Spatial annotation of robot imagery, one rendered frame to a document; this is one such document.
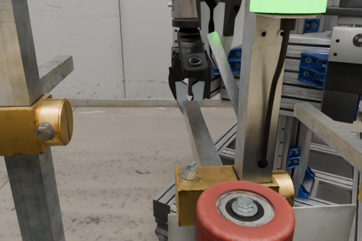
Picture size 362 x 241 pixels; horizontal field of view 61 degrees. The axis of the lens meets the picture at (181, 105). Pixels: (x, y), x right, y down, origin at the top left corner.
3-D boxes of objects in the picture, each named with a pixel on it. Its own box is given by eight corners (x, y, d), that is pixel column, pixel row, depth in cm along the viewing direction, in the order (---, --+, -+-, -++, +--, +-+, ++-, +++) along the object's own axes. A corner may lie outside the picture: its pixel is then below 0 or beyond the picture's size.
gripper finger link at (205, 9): (245, 65, 45) (249, -2, 41) (210, 69, 42) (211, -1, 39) (233, 61, 47) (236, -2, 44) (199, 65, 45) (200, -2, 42)
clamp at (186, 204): (175, 200, 40) (174, 166, 38) (276, 195, 41) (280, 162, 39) (178, 231, 35) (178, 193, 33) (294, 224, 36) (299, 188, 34)
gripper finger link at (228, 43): (259, 69, 42) (264, -2, 39) (222, 74, 40) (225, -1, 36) (245, 65, 45) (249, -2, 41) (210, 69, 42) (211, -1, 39)
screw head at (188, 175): (179, 172, 37) (179, 164, 36) (196, 172, 37) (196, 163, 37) (180, 183, 35) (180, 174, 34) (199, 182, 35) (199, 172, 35)
